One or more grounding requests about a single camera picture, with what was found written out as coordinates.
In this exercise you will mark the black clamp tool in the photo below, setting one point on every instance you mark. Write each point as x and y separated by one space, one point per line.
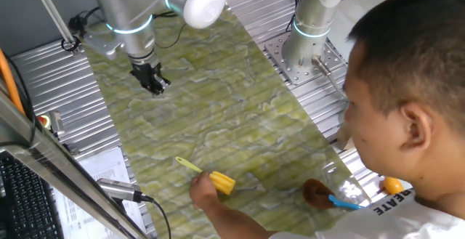
116 189

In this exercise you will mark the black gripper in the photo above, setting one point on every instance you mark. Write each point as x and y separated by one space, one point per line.
145 72

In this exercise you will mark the thin grey metal rod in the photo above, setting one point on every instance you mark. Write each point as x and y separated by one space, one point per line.
51 12

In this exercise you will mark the person's left hand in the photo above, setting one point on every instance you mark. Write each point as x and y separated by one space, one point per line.
203 191

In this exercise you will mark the white t-shirt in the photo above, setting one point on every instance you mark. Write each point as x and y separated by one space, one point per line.
399 224

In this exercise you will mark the printed paper sheet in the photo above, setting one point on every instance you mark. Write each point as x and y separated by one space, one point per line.
105 166

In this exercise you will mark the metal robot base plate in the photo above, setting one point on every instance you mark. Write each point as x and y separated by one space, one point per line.
290 73

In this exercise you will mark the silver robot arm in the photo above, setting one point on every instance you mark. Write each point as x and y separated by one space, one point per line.
127 10

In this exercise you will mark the green marble pattern mat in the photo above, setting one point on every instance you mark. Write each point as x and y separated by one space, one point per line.
218 104

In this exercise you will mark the person's left forearm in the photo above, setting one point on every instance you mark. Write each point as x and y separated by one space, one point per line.
236 226

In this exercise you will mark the black keyboard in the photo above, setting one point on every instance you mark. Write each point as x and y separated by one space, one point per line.
25 202

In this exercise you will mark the orange round object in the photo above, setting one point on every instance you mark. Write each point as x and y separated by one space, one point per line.
393 185

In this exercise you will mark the red emergency stop button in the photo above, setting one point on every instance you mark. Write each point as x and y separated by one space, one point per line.
44 121

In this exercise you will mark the aluminium frame profile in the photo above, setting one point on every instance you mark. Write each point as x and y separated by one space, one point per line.
54 162

